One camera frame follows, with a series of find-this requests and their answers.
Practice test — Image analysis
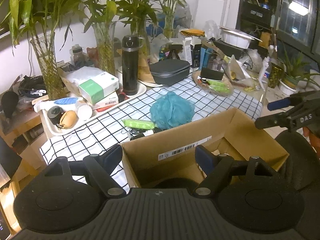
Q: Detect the brown cardboard box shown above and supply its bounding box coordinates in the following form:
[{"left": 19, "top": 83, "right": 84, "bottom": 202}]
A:
[{"left": 122, "top": 108, "right": 289, "bottom": 188}]

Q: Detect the green white tissue box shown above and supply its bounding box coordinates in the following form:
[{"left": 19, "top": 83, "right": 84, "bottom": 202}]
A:
[{"left": 78, "top": 72, "right": 119, "bottom": 105}]

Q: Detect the tan round coin pouch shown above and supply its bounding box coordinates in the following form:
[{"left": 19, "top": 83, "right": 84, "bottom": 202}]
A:
[{"left": 59, "top": 111, "right": 78, "bottom": 129}]

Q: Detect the white paper bowl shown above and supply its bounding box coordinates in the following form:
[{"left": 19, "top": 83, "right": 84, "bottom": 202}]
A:
[{"left": 220, "top": 26, "right": 255, "bottom": 49}]

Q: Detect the white plastic tray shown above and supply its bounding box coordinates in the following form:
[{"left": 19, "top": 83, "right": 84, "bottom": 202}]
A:
[{"left": 39, "top": 81, "right": 148, "bottom": 137}]

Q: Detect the teal mesh bath sponge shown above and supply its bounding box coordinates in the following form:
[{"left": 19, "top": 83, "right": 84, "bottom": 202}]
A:
[{"left": 150, "top": 92, "right": 195, "bottom": 130}]

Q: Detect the checkered white tablecloth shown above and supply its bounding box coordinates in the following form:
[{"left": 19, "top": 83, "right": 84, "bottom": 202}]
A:
[{"left": 39, "top": 76, "right": 263, "bottom": 193}]

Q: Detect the white cylindrical jar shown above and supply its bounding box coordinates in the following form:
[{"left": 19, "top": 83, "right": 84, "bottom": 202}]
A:
[{"left": 75, "top": 102, "right": 93, "bottom": 120}]

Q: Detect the middle glass vase bamboo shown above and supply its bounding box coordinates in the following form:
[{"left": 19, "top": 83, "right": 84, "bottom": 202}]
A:
[{"left": 75, "top": 0, "right": 151, "bottom": 77}]

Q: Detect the left glass vase bamboo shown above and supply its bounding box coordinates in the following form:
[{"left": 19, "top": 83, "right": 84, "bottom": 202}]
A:
[{"left": 1, "top": 0, "right": 81, "bottom": 99}]

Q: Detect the black thermos bottle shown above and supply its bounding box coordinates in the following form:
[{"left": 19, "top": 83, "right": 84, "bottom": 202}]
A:
[{"left": 121, "top": 35, "right": 139, "bottom": 95}]

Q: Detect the small potted aloe plant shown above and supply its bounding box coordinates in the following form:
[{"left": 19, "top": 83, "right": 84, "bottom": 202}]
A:
[{"left": 278, "top": 43, "right": 319, "bottom": 95}]

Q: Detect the blue white tube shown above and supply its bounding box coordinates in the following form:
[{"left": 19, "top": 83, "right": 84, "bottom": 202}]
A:
[{"left": 33, "top": 97, "right": 82, "bottom": 113}]

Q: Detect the wicker tray with snacks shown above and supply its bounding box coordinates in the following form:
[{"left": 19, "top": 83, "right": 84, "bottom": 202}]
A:
[{"left": 191, "top": 70, "right": 234, "bottom": 96}]

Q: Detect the green wet wipes pack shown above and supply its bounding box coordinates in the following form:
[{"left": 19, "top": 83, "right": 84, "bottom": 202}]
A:
[{"left": 122, "top": 119, "right": 156, "bottom": 130}]

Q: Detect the dark grey zip case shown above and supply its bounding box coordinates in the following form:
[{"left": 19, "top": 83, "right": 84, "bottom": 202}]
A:
[{"left": 149, "top": 59, "right": 190, "bottom": 86}]

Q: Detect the pink white flat box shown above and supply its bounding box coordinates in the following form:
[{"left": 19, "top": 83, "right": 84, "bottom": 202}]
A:
[{"left": 92, "top": 92, "right": 119, "bottom": 110}]

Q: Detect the glass vase bamboo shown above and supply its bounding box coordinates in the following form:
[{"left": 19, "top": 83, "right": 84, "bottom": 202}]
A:
[
  {"left": 1, "top": 0, "right": 81, "bottom": 99},
  {"left": 75, "top": 0, "right": 151, "bottom": 77}
]

